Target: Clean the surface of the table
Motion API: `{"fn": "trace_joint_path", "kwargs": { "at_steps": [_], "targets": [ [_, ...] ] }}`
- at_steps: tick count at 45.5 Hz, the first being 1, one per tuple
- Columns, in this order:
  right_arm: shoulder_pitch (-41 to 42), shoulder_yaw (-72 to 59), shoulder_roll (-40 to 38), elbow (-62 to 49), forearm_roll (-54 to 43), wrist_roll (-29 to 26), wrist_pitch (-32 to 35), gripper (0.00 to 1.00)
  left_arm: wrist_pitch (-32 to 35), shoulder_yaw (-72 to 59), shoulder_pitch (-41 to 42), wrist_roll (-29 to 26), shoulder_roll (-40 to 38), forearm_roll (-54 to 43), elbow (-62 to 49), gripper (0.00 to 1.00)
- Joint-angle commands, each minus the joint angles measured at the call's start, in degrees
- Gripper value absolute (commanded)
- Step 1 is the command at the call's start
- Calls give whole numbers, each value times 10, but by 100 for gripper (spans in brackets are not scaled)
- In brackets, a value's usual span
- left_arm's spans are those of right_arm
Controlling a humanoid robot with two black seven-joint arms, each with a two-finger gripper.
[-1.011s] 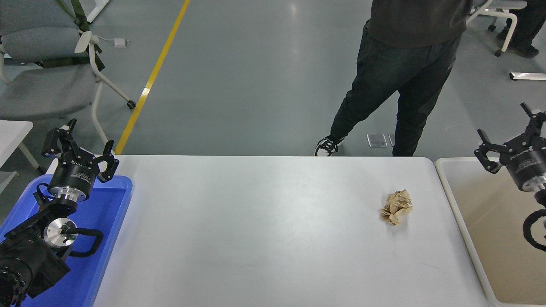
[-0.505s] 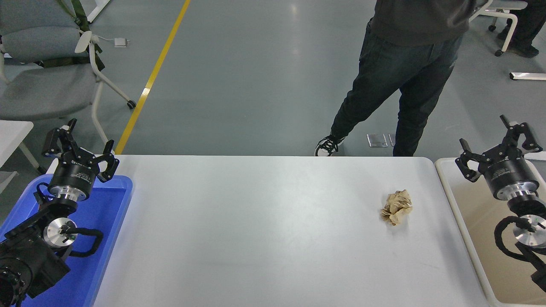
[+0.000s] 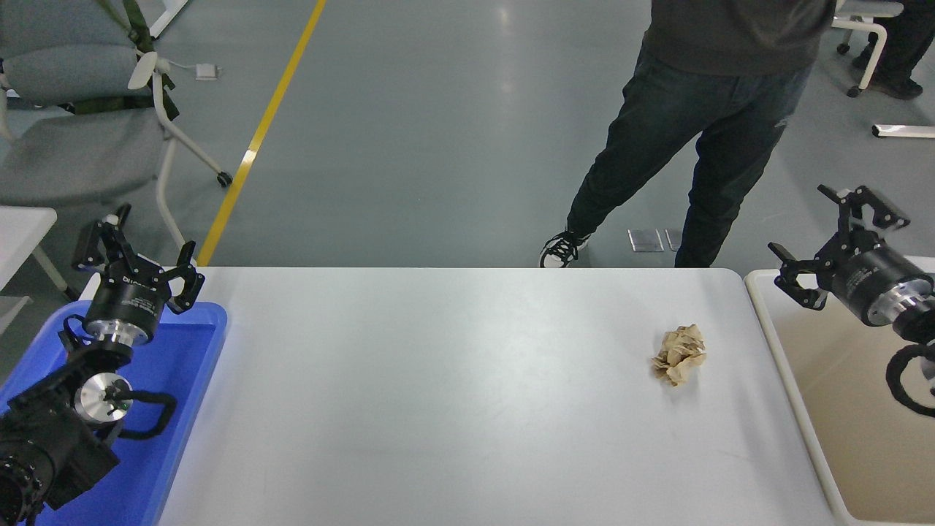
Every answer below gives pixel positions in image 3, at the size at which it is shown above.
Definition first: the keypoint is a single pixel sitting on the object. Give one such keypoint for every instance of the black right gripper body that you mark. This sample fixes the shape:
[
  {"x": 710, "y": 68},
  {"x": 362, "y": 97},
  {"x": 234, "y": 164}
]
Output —
[{"x": 873, "y": 277}]

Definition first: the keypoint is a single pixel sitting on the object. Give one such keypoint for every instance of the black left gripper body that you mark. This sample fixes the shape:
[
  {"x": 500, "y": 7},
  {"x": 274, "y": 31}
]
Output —
[{"x": 128, "y": 296}]

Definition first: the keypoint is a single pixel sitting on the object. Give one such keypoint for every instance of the tan paper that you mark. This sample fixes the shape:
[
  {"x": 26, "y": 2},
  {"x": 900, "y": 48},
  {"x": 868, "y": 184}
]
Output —
[{"x": 679, "y": 358}]

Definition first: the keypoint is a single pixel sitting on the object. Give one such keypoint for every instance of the small white side table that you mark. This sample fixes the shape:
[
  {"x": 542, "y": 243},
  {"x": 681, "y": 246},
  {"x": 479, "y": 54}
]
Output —
[{"x": 22, "y": 234}]

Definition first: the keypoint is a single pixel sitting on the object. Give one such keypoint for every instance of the long white furniture foot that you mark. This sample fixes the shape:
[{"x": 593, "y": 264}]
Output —
[{"x": 906, "y": 131}]

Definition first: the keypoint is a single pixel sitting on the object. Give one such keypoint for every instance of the grey wheeled chair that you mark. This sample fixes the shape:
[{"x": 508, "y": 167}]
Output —
[{"x": 66, "y": 153}]

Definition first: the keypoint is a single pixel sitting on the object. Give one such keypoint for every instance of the blue plastic tray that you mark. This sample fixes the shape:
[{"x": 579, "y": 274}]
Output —
[{"x": 175, "y": 409}]

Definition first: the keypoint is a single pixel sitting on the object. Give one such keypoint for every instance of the narrow metal floor plate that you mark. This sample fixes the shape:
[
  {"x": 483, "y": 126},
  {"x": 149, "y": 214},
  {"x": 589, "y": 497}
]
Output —
[{"x": 672, "y": 237}]

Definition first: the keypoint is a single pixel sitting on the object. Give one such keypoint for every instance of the white framed wheeled chair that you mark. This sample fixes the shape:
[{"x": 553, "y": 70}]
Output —
[{"x": 876, "y": 55}]

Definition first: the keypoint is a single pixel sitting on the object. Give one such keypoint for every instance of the large metal floor plate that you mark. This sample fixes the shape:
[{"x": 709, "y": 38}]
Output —
[{"x": 646, "y": 240}]

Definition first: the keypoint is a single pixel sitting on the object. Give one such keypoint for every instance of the large pale plastic bin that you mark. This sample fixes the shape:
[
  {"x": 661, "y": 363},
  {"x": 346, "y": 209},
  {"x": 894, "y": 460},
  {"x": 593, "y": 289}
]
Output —
[{"x": 862, "y": 453}]

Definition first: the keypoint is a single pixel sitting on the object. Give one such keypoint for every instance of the person with dark shoes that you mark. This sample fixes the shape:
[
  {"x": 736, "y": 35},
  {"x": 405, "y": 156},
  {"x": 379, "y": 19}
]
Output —
[{"x": 906, "y": 44}]

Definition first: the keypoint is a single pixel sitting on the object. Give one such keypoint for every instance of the white power adapter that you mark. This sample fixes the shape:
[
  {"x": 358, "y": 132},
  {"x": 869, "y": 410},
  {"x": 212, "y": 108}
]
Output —
[{"x": 207, "y": 71}]

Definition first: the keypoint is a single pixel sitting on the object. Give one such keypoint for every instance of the standing person with sneakers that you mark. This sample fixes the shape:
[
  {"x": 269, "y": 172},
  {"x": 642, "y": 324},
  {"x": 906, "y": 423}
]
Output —
[{"x": 657, "y": 124}]

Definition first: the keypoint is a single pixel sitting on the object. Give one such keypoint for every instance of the white slanted table leg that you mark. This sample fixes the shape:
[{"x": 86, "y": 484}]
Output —
[{"x": 166, "y": 16}]

